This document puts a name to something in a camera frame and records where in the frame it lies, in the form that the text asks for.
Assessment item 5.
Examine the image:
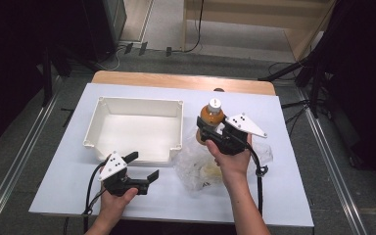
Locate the orange bottle with white cap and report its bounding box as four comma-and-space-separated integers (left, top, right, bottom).
195, 98, 226, 146

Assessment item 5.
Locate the clear plastic bag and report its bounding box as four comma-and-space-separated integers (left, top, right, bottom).
172, 127, 274, 198

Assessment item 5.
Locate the white table cover sheet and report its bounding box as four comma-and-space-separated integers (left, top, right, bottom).
28, 82, 315, 228

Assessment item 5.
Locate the white floor cable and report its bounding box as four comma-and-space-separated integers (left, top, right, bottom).
105, 44, 126, 71

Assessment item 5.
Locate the white plastic tray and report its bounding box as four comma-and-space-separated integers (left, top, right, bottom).
83, 96, 184, 165

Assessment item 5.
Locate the black metal stand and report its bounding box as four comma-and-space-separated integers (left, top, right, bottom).
258, 48, 328, 119

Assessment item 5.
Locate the black hanging cable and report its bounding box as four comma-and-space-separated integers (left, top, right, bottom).
184, 0, 206, 54

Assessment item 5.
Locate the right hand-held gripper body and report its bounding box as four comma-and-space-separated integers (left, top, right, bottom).
204, 113, 268, 157

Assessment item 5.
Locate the light wooden shelf unit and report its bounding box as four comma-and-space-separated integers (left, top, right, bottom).
182, 0, 338, 63

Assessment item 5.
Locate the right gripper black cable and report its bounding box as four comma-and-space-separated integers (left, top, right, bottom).
241, 136, 269, 217

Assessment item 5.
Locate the black cabinet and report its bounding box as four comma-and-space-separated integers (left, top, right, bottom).
80, 0, 127, 64

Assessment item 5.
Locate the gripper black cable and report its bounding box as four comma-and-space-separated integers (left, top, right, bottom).
241, 136, 269, 217
82, 161, 108, 235

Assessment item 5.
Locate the metal floor rail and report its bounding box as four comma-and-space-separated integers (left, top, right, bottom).
297, 87, 370, 235
0, 92, 61, 235

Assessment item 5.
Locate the black metal post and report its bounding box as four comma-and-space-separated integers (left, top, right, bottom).
41, 48, 54, 108

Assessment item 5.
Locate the person's left hand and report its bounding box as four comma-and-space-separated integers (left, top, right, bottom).
99, 187, 140, 222

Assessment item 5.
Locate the person's right hand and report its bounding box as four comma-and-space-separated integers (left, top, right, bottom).
205, 133, 254, 186

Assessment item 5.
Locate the wooden table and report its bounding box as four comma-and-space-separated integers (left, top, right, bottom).
91, 70, 277, 96

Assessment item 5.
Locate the dark curtain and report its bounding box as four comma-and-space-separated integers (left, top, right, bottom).
0, 0, 86, 156
319, 0, 376, 187

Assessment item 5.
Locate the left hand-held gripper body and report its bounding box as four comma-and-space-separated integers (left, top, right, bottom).
98, 150, 151, 198

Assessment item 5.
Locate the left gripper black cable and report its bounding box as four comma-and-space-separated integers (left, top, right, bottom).
82, 161, 108, 235

